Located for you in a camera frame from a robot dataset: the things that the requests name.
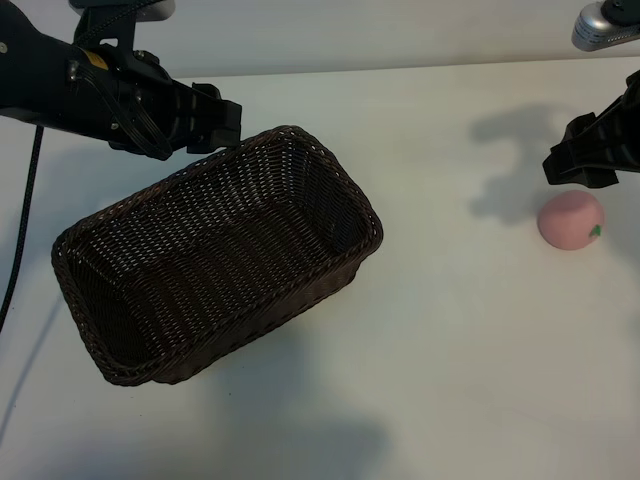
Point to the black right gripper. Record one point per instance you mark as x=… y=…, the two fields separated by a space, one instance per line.
x=633 y=125

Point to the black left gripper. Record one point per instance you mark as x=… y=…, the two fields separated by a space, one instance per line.
x=130 y=100

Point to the pink peach with green leaf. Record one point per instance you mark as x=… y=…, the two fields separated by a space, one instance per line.
x=570 y=220

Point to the dark brown woven wicker basket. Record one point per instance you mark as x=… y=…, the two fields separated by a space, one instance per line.
x=215 y=235

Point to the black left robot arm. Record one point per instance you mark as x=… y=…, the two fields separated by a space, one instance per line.
x=30 y=85

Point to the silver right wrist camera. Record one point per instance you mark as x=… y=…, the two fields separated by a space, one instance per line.
x=595 y=30

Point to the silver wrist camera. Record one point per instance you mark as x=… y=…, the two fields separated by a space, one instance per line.
x=155 y=9
x=595 y=30

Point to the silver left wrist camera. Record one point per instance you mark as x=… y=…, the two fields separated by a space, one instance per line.
x=155 y=9

